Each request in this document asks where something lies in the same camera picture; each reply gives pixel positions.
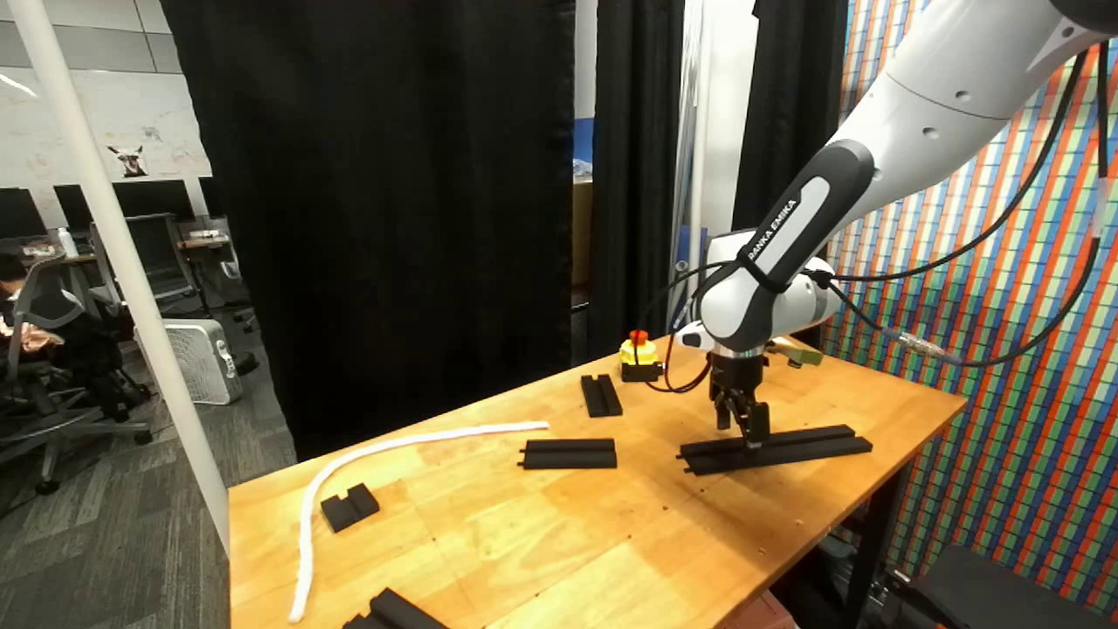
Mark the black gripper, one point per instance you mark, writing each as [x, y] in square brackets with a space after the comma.
[737, 370]

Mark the wide black grooved track piece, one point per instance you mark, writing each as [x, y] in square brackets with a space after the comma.
[815, 445]

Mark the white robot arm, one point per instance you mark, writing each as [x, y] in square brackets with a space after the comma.
[932, 117]

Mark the yellow emergency stop button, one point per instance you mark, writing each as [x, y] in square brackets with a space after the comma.
[636, 355]

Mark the black table leg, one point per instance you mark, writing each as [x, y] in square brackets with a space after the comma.
[876, 545]

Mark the narrow black curtain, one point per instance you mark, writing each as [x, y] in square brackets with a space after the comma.
[790, 71]
[636, 162]

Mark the multicoloured woven cloth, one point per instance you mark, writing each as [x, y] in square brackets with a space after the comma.
[1024, 466]

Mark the black stool seat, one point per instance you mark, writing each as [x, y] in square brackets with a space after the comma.
[1001, 594]

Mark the narrow black grooved track piece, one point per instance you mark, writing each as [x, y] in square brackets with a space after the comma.
[390, 613]

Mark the small black notched block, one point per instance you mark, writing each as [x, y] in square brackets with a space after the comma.
[351, 508]

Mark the wide black curtain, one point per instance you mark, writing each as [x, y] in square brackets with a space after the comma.
[386, 210]

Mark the white computer tower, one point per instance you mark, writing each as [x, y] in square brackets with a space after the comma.
[199, 361]

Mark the white slanted pole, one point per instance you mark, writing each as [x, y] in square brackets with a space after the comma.
[121, 266]

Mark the black office chair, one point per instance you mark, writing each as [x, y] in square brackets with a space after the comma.
[71, 384]

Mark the drone picture on wall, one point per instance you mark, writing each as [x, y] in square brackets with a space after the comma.
[128, 162]

